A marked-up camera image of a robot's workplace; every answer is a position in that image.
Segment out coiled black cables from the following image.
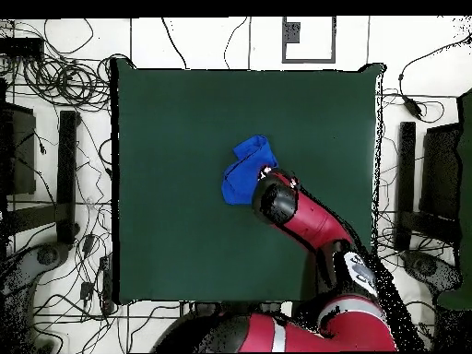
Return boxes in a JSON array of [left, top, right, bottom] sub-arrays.
[[21, 54, 112, 112]]

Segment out black flat box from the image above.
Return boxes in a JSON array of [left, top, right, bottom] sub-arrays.
[[0, 36, 45, 58]]

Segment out black power adapter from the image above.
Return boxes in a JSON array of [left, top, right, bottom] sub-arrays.
[[402, 96, 424, 120]]

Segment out black power strip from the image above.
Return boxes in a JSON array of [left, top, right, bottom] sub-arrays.
[[99, 254, 115, 314]]

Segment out green hanging cloth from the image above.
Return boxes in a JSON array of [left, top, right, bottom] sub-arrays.
[[436, 87, 472, 312]]

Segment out dark grey square tag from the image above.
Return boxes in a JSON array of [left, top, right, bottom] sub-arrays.
[[285, 21, 301, 44]]

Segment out grey square floor frame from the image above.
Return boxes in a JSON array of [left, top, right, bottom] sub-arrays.
[[281, 16, 337, 65]]

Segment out blue printed shirt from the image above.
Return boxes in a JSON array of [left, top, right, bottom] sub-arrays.
[[219, 134, 280, 207]]

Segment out grey chair base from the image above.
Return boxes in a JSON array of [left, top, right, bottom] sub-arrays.
[[399, 248, 464, 296], [0, 241, 71, 296]]

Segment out black frame leg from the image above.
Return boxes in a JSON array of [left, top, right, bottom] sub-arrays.
[[55, 110, 81, 246], [395, 121, 417, 253]]

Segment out dark green table cloth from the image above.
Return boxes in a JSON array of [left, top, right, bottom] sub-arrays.
[[110, 58, 386, 306]]

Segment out dark box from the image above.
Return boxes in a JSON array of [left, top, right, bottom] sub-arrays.
[[419, 123, 462, 222], [0, 101, 37, 196]]

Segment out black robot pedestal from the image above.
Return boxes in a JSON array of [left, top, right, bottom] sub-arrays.
[[183, 301, 292, 315]]

